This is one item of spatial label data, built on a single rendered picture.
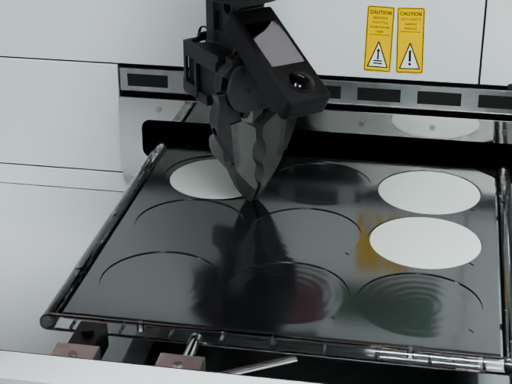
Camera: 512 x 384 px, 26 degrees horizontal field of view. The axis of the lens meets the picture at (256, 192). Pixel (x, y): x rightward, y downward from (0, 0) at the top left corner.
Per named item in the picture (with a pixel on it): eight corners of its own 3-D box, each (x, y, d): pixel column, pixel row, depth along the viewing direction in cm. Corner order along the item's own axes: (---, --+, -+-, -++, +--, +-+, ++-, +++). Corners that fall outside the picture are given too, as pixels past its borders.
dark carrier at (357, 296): (168, 152, 120) (168, 146, 119) (494, 174, 114) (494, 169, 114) (62, 318, 89) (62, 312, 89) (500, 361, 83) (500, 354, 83)
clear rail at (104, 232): (157, 151, 121) (156, 139, 120) (169, 152, 121) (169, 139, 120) (37, 332, 88) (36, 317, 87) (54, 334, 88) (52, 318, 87)
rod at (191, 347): (187, 344, 87) (187, 329, 86) (205, 346, 87) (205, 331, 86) (174, 378, 83) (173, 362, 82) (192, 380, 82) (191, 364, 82)
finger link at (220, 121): (250, 151, 106) (250, 65, 102) (260, 157, 105) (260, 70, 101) (208, 162, 103) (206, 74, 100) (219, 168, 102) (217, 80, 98)
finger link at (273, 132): (251, 175, 113) (251, 89, 109) (286, 196, 108) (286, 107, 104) (225, 182, 111) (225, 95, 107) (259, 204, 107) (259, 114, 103)
